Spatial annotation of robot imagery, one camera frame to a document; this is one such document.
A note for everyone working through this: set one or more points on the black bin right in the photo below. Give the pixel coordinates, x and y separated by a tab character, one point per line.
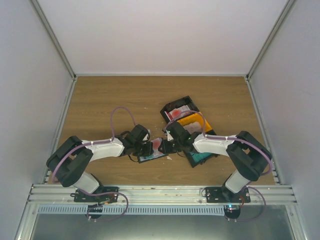
193	164

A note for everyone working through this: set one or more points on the orange bin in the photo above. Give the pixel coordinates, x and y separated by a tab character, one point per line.
193	118

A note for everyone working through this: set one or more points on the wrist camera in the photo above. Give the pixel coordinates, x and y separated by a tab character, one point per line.
147	136
168	135

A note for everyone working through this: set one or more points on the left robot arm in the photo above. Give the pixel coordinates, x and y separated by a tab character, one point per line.
69	162

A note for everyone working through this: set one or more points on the teal credit card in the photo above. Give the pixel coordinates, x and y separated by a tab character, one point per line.
143	159

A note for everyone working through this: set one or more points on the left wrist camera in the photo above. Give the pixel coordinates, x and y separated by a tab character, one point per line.
147	136

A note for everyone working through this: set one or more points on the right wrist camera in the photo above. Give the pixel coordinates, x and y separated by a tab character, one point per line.
168	135

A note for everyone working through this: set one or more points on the frame post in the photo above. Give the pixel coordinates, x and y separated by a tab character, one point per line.
289	4
52	36

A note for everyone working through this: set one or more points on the right frame post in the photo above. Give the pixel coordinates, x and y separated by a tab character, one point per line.
289	4

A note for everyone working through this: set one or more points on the white red VIP card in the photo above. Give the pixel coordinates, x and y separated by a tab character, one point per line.
156	143

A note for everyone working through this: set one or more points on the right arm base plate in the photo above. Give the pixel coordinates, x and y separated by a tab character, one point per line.
217	194

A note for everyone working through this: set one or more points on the white pink cards stack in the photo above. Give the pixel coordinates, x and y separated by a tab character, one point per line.
193	127

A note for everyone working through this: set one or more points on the black bin left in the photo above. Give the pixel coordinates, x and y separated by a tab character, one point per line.
171	109

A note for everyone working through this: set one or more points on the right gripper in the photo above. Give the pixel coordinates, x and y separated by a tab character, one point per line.
165	149

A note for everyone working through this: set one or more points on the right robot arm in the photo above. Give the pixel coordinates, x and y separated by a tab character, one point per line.
250	158

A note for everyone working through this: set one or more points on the aluminium front rail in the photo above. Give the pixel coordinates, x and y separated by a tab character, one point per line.
189	195

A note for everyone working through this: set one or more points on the black bin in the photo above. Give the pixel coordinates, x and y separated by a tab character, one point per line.
193	164
171	109

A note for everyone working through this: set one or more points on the teal cards stack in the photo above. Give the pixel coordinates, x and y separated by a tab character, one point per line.
200	157

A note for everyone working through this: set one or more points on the red white cards stack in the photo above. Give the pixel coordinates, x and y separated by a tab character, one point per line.
174	113

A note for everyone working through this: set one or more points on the grey cable duct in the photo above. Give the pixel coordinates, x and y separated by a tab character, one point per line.
197	210

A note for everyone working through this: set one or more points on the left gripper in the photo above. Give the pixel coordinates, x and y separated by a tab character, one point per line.
149	151

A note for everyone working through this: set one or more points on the black leather card holder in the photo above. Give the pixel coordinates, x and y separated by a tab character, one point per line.
156	154

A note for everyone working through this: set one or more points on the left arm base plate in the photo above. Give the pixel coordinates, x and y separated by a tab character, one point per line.
106	194

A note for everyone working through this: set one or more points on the left frame post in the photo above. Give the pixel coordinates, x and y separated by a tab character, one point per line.
52	36

